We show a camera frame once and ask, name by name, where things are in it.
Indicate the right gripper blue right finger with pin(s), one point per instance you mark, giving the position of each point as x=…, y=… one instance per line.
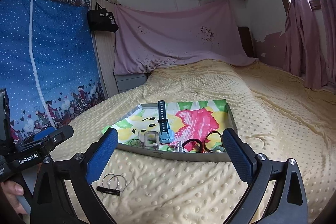
x=287, y=203

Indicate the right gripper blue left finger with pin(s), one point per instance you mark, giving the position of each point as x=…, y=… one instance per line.
x=51, y=201

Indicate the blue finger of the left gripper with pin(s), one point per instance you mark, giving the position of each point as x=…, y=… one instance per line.
x=36, y=137
x=43, y=147

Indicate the white wavy hair clip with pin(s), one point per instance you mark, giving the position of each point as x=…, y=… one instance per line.
x=179, y=147

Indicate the left human hand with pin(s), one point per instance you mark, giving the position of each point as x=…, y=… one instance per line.
x=11, y=190

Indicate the black hair clip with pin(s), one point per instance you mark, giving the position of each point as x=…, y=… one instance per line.
x=114, y=192

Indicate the grey buckle clip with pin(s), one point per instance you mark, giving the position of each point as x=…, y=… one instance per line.
x=149, y=139

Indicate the blue patterned fabric wardrobe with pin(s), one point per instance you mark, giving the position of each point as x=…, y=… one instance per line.
x=48, y=64

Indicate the colourful painted paper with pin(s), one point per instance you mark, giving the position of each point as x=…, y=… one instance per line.
x=183, y=121

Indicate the wooden headboard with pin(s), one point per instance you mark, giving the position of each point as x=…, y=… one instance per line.
x=104, y=44

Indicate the black tote bag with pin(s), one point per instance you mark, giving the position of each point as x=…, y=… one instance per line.
x=99, y=19

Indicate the pink hanging cloth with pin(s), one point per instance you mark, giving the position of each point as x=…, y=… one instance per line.
x=148, y=40

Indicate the pink window curtain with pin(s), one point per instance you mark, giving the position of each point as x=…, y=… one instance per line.
x=303, y=55

